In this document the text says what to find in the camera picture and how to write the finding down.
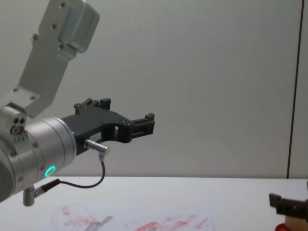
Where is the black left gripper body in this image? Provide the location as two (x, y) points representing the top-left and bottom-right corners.
(60, 110), (132, 156)

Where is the peach rounded object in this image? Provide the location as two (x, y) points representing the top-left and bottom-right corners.
(285, 215), (308, 231)

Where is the white table cloth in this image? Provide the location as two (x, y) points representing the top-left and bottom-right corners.
(0, 177), (308, 231)

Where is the thin dark cable with plugs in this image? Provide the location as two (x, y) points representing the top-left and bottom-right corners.
(23, 138), (112, 207)

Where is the dark vertical post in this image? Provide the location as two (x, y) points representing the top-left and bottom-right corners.
(286, 0), (305, 179)

